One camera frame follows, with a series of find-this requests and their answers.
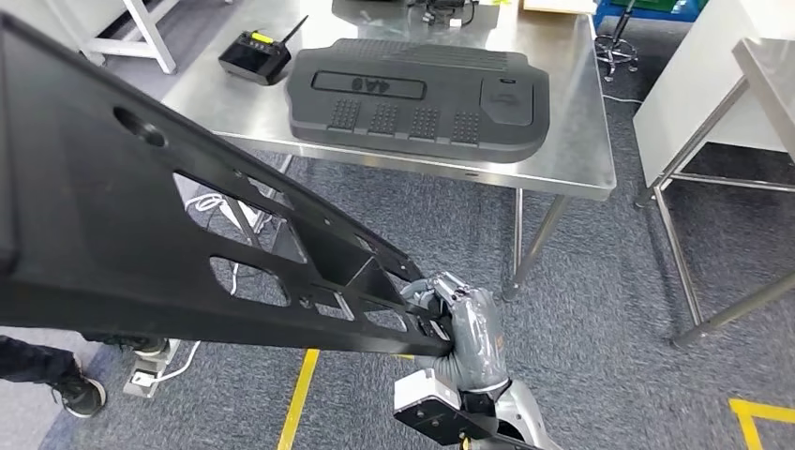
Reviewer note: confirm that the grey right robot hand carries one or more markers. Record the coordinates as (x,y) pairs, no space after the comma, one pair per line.
(481,338)

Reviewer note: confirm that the black plastic panel part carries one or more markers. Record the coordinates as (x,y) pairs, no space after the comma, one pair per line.
(74,248)

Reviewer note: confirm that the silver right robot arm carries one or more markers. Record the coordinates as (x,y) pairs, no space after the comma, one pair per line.
(525,413)

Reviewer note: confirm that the black moulded car part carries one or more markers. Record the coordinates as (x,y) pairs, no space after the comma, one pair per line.
(435,130)

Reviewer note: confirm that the stainless steel workbench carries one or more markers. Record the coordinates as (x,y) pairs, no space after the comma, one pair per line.
(248,105)
(770,74)

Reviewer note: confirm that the white power strip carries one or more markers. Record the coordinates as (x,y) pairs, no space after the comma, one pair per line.
(248,214)

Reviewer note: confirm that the yellow floor tape square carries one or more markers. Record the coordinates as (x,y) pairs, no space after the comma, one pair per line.
(751,413)

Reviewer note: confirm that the chrome office chair base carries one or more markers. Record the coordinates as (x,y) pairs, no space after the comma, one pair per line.
(615,49)

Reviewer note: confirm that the white cabinet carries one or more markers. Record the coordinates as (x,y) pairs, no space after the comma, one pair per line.
(702,93)

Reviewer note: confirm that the raised metal floor socket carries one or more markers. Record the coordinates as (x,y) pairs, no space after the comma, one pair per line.
(146,376)

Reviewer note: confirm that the black remote controller with antenna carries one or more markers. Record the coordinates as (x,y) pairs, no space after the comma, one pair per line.
(254,62)

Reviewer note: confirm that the blue platform cart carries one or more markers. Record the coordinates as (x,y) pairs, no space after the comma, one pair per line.
(658,17)

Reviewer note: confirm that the green plastic crate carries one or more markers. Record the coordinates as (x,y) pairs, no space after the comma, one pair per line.
(652,3)

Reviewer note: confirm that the person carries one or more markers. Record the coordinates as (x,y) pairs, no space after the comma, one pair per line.
(37,363)

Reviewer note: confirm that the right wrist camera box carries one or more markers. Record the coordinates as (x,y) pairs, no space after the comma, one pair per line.
(422,391)

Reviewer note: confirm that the white metal frame table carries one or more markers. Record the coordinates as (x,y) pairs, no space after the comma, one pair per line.
(149,37)

